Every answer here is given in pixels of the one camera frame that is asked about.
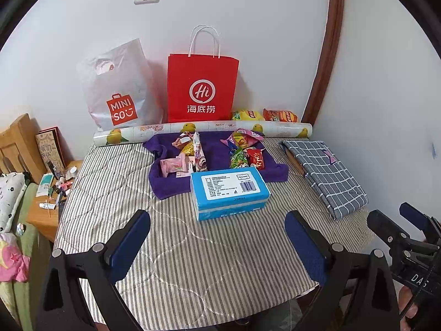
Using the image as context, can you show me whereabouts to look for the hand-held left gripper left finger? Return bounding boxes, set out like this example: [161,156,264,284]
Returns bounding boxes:
[36,210,151,331]

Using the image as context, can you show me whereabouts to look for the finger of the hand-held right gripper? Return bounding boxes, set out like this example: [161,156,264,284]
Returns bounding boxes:
[366,210,438,250]
[399,202,441,237]

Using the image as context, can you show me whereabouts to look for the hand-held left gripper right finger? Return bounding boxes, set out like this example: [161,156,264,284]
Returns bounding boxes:
[284,210,402,331]

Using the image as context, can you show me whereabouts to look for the light pink snack packet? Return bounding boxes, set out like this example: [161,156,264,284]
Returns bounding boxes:
[159,157,188,176]

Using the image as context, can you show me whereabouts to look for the red snack packet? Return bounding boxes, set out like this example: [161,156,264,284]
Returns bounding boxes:
[245,146,267,170]

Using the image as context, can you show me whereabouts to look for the green triangular snack packet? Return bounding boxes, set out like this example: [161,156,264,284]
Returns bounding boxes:
[229,148,250,170]

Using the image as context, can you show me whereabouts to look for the long pink stick packet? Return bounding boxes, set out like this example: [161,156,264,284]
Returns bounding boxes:
[192,132,208,173]

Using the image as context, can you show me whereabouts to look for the pink white triangular snack packet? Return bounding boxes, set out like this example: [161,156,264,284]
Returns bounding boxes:
[172,131,195,152]

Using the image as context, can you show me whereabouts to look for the magenta snack packet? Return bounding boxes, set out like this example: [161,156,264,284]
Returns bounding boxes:
[220,128,265,145]

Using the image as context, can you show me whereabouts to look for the person's right hand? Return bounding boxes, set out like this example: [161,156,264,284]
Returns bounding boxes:
[399,285,427,322]

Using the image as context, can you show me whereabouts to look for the grey checked folded cloth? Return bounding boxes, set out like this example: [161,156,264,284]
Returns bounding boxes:
[281,140,369,219]

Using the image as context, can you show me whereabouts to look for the striped quilted table cover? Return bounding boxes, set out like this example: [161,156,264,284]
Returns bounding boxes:
[52,138,376,326]

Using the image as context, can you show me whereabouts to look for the wooden nightstand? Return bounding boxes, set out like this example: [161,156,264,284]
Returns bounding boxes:
[26,160,83,244]

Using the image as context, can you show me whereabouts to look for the blue tissue pack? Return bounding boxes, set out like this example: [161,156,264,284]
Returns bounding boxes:
[190,166,270,222]

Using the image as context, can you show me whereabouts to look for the green bed sheet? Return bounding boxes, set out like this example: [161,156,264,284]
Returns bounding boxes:
[0,183,52,331]

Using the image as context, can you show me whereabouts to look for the fruit print paper roll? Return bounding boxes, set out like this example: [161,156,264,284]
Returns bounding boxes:
[93,120,313,147]

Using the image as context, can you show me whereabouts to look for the purple towel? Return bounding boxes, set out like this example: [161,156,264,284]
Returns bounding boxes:
[143,131,289,201]

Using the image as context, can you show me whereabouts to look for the white black spotted pillow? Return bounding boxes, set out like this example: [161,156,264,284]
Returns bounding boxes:
[0,172,29,233]

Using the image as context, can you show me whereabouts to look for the orange red snack bag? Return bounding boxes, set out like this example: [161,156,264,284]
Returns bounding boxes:
[263,108,299,123]

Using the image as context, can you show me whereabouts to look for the yellow snack bag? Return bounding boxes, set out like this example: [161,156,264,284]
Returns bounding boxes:
[231,109,265,122]

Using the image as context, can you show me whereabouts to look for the wooden headboard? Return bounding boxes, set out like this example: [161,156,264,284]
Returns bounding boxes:
[0,113,49,183]

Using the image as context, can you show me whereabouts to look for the white plastic shopping bag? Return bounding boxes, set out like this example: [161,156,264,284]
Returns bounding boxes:
[76,38,163,132]

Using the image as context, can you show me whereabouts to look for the red paper bag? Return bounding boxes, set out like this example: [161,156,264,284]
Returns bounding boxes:
[167,25,240,124]

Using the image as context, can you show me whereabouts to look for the brown wooden door frame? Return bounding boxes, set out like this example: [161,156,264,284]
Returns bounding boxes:
[303,0,345,123]

